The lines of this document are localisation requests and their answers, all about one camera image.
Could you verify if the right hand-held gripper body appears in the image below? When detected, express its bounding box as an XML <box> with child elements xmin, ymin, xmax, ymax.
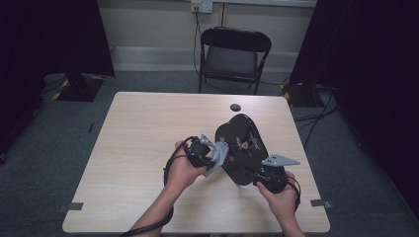
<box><xmin>252</xmin><ymin>153</ymin><xmax>301</xmax><ymax>196</ymax></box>

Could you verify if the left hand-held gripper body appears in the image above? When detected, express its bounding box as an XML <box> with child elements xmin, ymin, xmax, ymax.
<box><xmin>183</xmin><ymin>132</ymin><xmax>217</xmax><ymax>169</ymax></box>

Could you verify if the grey cloth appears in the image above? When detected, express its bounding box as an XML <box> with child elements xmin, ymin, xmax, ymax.
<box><xmin>203</xmin><ymin>137</ymin><xmax>230</xmax><ymax>179</ymax></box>

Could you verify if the person's right hand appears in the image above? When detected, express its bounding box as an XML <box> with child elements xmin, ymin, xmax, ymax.
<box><xmin>256</xmin><ymin>170</ymin><xmax>299</xmax><ymax>225</ymax></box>

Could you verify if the person's left hand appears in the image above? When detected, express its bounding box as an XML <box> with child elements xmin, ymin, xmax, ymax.
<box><xmin>162</xmin><ymin>140</ymin><xmax>209</xmax><ymax>199</ymax></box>

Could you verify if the grey tape strip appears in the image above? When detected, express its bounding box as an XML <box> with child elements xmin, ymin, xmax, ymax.
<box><xmin>57</xmin><ymin>201</ymin><xmax>85</xmax><ymax>213</ymax></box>
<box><xmin>309</xmin><ymin>198</ymin><xmax>333</xmax><ymax>209</ymax></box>

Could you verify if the black stand base striped tape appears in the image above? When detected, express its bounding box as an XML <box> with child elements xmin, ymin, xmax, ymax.
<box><xmin>281</xmin><ymin>82</ymin><xmax>327</xmax><ymax>109</ymax></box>
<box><xmin>50</xmin><ymin>72</ymin><xmax>106</xmax><ymax>103</ymax></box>

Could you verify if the black folding chair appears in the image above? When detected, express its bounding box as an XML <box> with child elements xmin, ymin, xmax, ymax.
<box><xmin>198</xmin><ymin>26</ymin><xmax>274</xmax><ymax>96</ymax></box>

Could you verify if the dark curtain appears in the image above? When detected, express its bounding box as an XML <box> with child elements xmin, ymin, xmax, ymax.
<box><xmin>289</xmin><ymin>0</ymin><xmax>419</xmax><ymax>210</ymax></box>
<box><xmin>0</xmin><ymin>0</ymin><xmax>116</xmax><ymax>156</ymax></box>

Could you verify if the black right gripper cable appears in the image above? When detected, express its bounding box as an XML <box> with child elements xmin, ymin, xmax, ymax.
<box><xmin>287</xmin><ymin>175</ymin><xmax>302</xmax><ymax>212</ymax></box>

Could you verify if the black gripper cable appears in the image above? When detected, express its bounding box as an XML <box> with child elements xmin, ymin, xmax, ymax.
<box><xmin>287</xmin><ymin>175</ymin><xmax>302</xmax><ymax>212</ymax></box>
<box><xmin>118</xmin><ymin>135</ymin><xmax>200</xmax><ymax>237</ymax></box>

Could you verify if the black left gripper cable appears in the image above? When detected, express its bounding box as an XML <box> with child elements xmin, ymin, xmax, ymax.
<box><xmin>118</xmin><ymin>135</ymin><xmax>200</xmax><ymax>237</ymax></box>

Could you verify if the black floor cable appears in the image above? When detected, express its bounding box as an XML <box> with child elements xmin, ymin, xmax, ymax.
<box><xmin>292</xmin><ymin>83</ymin><xmax>341</xmax><ymax>151</ymax></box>

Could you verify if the black wall socket cable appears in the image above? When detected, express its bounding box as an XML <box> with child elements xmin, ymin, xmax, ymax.
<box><xmin>193</xmin><ymin>12</ymin><xmax>203</xmax><ymax>77</ymax></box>

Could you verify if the white wall socket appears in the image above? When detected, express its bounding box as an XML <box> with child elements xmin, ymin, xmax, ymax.
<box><xmin>190</xmin><ymin>0</ymin><xmax>214</xmax><ymax>15</ymax></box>

